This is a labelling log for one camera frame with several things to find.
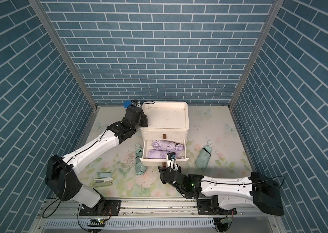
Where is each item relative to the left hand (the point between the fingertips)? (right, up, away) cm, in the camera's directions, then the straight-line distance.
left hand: (149, 116), depth 83 cm
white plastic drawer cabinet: (+11, -3, -1) cm, 11 cm away
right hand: (+8, -28, -6) cm, 29 cm away
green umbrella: (-5, -30, 0) cm, 30 cm away
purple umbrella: (+10, -17, 0) cm, 20 cm away
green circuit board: (-25, -54, -10) cm, 60 cm away
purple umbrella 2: (+4, -21, -2) cm, 22 cm away
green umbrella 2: (+33, -25, +8) cm, 42 cm away
